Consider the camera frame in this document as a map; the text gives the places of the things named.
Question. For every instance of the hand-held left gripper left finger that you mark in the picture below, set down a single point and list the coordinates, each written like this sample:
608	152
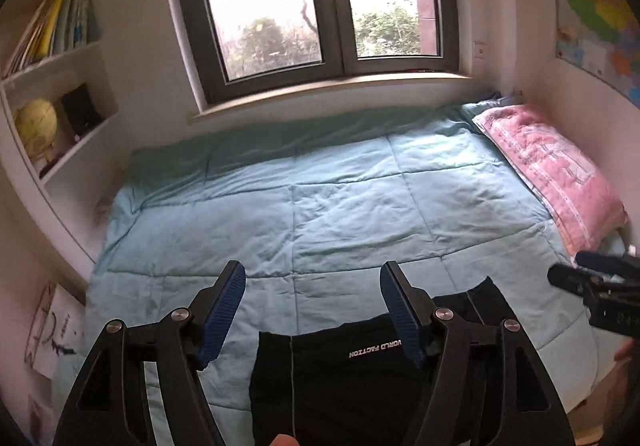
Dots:
222	316

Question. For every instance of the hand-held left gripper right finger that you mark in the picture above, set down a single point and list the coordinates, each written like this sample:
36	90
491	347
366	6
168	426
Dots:
400	316

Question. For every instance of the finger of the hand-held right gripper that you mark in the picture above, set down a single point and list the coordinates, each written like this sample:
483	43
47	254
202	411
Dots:
570	278
605	261

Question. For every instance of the black shorts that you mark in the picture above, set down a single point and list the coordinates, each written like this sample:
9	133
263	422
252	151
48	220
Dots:
350	386

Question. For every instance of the person's right hand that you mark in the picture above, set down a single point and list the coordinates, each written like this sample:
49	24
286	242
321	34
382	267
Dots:
627	356

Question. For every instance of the pink pillow towel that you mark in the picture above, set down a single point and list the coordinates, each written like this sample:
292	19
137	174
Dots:
550	165

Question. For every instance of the teal quilt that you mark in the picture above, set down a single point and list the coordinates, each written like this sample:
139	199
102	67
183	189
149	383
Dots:
350	201

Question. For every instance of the white tote bag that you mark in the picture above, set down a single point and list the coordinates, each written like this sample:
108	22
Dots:
57	331

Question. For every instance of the teal pillow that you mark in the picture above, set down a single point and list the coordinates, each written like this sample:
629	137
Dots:
480	108

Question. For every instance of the wooden window sill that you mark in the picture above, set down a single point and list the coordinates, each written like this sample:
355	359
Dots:
325	93

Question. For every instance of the black box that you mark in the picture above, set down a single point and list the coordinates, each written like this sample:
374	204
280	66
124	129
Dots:
81	109

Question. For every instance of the yellow globe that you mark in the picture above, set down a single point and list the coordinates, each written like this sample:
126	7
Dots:
36	125

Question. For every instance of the white bookshelf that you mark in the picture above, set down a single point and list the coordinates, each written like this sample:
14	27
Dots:
100	75

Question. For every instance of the grey framed window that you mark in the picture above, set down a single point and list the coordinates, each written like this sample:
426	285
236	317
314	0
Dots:
345	0

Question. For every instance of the row of thin colourful books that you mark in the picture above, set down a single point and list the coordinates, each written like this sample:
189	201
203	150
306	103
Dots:
55	30

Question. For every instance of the white wall switch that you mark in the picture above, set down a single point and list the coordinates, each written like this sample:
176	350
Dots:
480	50

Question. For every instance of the colourful wall map poster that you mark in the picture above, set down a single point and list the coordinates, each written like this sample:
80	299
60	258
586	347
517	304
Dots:
595	10

